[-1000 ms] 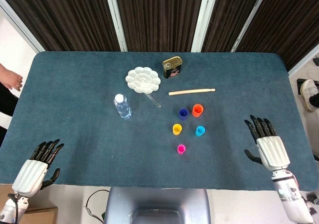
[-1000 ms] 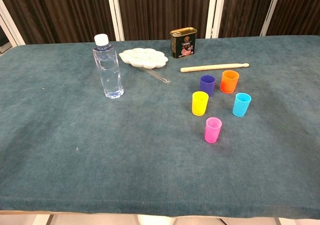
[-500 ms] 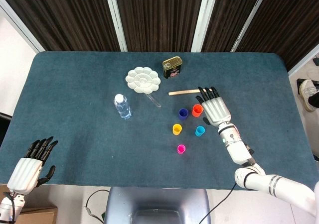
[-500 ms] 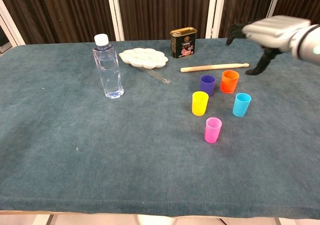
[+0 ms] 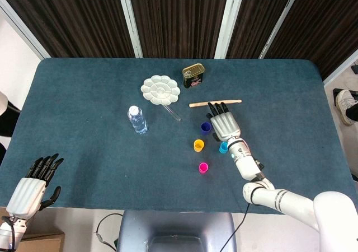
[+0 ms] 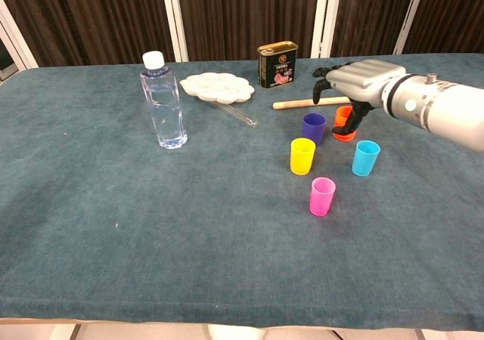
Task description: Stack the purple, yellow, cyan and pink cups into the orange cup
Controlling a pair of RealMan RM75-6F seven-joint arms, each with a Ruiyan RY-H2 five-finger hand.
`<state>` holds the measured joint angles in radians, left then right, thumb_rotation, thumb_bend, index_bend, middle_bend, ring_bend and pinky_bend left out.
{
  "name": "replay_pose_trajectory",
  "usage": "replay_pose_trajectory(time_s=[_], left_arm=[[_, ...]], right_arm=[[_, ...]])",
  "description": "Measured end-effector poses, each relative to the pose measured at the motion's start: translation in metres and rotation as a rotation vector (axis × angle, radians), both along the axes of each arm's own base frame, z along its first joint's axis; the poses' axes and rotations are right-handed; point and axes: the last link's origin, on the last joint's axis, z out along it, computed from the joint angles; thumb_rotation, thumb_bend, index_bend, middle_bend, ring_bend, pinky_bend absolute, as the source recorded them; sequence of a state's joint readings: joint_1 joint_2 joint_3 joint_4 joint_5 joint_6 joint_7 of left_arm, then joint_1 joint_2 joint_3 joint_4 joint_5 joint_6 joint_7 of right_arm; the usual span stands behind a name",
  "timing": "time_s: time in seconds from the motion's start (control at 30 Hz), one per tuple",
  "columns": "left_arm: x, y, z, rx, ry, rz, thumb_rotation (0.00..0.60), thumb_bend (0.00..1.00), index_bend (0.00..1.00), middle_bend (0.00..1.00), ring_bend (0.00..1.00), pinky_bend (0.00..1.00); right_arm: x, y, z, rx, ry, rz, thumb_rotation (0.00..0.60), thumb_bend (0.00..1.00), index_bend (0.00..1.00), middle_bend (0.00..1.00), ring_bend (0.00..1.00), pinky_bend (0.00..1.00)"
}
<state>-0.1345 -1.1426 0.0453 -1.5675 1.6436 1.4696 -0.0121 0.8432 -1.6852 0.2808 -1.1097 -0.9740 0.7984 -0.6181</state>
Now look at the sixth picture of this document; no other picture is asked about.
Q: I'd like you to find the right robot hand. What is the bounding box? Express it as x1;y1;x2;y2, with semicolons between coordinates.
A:
312;60;408;136

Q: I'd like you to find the orange plastic cup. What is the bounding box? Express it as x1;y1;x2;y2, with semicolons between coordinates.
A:
333;105;358;142

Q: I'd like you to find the purple plastic cup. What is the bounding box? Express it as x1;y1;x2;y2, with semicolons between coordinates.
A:
301;113;327;147

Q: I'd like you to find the blue plastic cup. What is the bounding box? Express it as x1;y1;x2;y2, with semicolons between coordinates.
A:
351;140;381;178

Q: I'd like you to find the yellow plastic cup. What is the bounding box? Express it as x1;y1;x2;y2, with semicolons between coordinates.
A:
290;138;316;176

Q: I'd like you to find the pink plastic cup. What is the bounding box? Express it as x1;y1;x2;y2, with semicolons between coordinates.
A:
309;177;337;218

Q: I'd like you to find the wooden drumstick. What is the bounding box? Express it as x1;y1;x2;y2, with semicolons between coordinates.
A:
272;96;351;111

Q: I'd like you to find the black luncheon meat can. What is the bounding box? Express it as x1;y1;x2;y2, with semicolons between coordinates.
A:
256;40;299;90

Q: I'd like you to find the clear glass rod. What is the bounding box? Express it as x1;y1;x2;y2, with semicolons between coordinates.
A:
215;101;260;129

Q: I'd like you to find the white paint palette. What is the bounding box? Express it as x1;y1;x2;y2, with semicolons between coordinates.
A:
179;72;256;104

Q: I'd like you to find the clear plastic water bottle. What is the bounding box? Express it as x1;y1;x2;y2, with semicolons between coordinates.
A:
139;51;189;150

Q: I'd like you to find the teal table cloth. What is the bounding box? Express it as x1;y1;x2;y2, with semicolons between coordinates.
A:
0;52;484;326

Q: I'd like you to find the white partition frame post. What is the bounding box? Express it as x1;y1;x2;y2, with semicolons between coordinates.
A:
310;0;344;59
159;0;190;63
0;0;40;81
392;0;430;56

